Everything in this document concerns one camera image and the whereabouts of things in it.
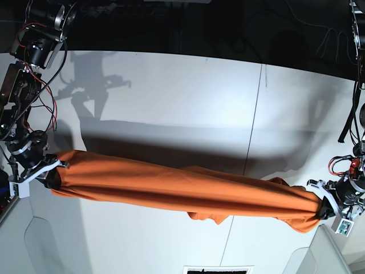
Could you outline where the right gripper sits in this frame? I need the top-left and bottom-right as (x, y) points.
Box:
(6, 142), (70, 189)

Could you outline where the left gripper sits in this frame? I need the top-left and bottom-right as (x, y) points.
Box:
(307, 175), (364, 220)

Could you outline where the orange t-shirt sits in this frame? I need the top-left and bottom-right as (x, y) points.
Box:
(52, 150), (322, 233)

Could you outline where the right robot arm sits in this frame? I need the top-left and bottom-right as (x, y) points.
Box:
(1, 1), (78, 198)

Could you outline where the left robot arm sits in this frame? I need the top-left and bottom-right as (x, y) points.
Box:
(307, 1), (364, 223)

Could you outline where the grey plastic bin right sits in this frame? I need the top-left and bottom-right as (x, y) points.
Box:
(283, 225), (351, 274)

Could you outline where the grey plastic bin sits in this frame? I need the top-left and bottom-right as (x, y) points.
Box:
(0, 187), (66, 274)
(283, 225), (351, 274)

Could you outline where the grey plastic bin left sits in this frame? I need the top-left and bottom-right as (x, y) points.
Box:
(0, 187), (66, 274)

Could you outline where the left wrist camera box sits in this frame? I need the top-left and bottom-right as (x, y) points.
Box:
(331, 216), (354, 237)

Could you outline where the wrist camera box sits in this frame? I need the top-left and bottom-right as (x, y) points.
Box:
(331, 216), (354, 237)
(9, 182), (30, 199)

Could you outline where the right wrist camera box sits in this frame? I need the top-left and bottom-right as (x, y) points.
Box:
(9, 182), (30, 199)

